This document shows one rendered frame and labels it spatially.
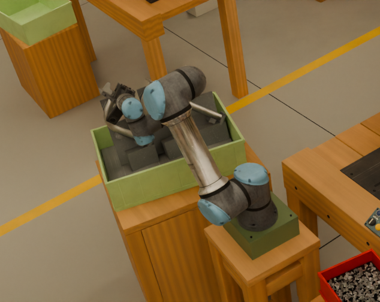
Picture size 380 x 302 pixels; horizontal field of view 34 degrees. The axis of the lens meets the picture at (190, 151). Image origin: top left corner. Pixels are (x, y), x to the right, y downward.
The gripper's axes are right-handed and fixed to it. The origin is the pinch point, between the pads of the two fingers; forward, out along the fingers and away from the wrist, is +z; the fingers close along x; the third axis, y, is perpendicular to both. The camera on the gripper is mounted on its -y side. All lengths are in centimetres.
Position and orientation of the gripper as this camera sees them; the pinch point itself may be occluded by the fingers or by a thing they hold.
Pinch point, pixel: (114, 97)
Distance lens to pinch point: 268.9
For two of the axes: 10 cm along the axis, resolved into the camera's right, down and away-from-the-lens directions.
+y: 4.5, -8.9, -1.1
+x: -8.4, -3.8, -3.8
